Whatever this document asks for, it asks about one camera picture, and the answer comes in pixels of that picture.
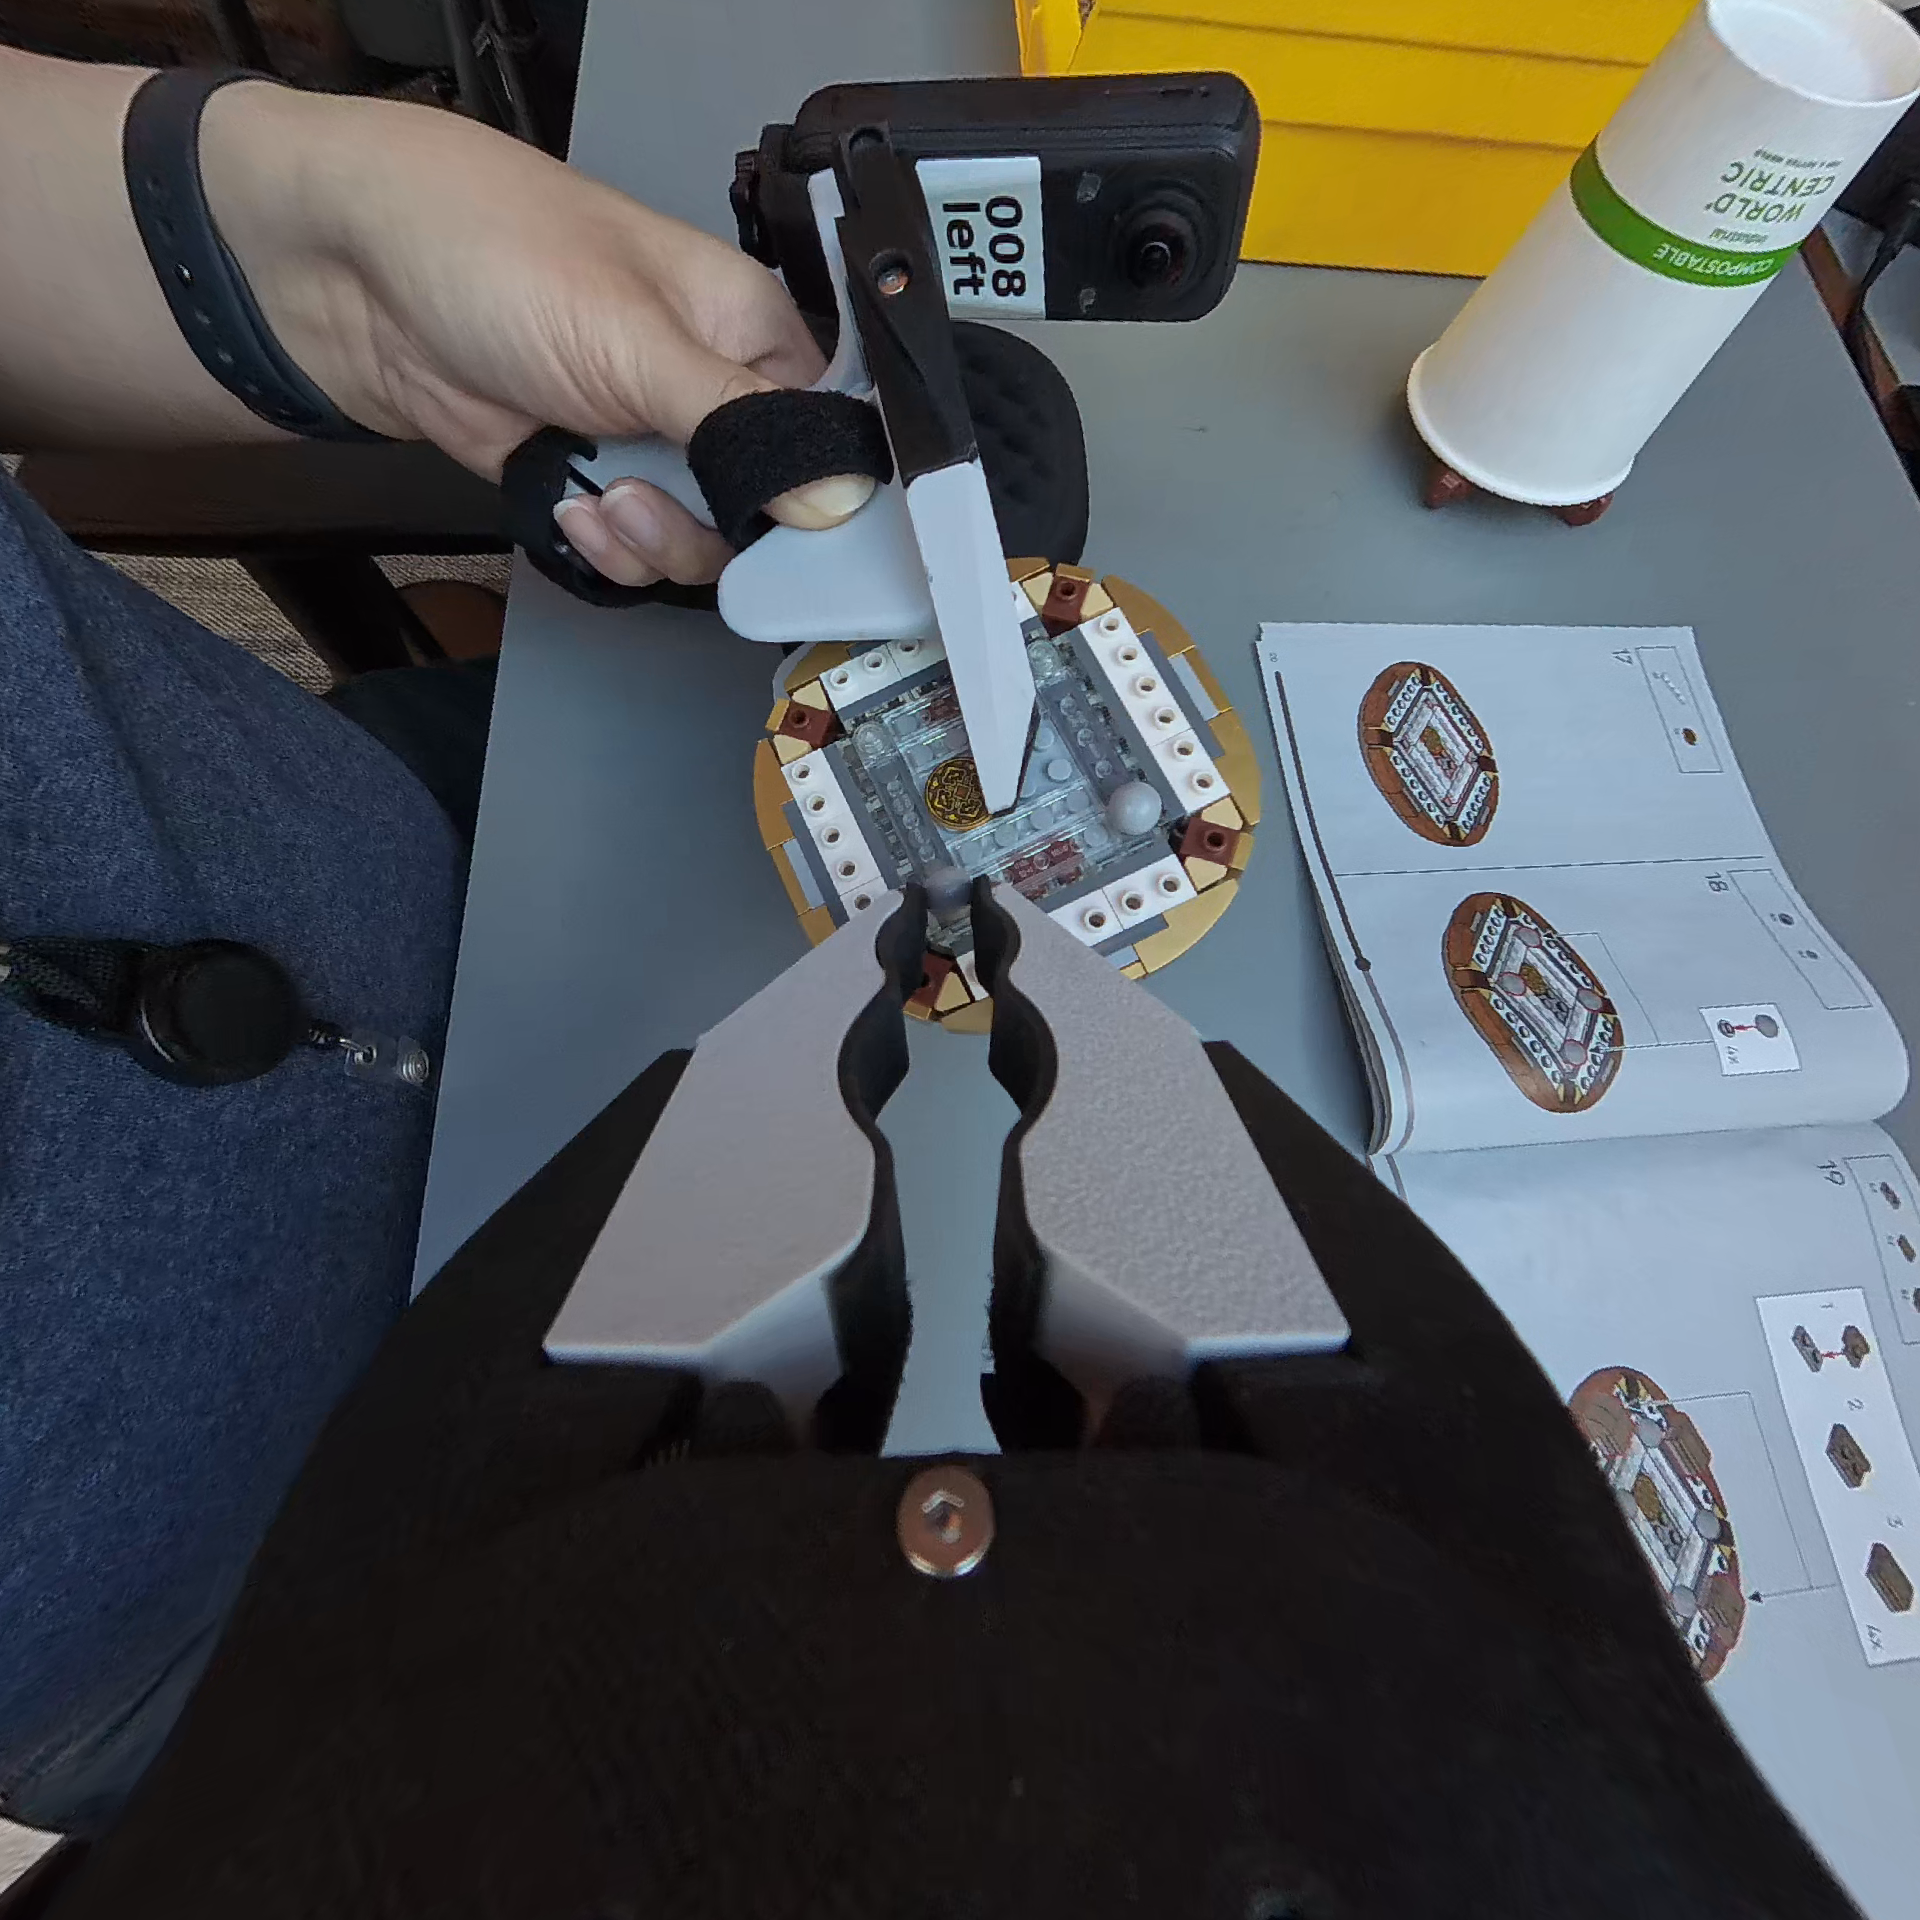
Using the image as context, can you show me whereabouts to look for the yellow plastic bin stack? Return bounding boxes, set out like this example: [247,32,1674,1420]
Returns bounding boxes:
[1017,0,1706,278]

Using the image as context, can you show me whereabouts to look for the lego instruction booklet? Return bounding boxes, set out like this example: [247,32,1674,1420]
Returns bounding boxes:
[1258,621,1920,1846]

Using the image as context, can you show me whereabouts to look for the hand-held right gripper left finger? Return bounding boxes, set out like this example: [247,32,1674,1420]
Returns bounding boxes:
[544,885,934,1448]

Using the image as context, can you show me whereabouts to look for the black wrist rest pad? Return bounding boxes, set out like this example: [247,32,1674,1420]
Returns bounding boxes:
[952,322,1094,565]

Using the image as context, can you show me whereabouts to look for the white paper cup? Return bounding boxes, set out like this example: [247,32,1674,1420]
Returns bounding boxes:
[1408,0,1920,510]

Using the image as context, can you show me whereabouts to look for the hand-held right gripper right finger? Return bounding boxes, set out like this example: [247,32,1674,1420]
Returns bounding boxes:
[968,877,1348,1413]

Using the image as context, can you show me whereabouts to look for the gold round lego base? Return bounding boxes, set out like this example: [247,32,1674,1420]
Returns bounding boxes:
[753,558,1265,1038]

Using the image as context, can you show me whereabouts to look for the badge reel with clear strap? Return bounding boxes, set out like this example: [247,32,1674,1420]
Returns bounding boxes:
[0,936,434,1087]

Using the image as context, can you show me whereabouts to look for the person's left hand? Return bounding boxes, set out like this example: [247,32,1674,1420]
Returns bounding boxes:
[224,88,880,590]

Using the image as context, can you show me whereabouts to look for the person's left forearm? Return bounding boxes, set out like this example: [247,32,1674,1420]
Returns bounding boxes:
[0,45,303,452]

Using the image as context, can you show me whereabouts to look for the dark watch band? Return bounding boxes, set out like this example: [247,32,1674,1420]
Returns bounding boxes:
[123,67,393,443]

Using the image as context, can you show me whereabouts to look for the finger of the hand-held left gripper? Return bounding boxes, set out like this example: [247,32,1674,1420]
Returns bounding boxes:
[900,461,1047,824]

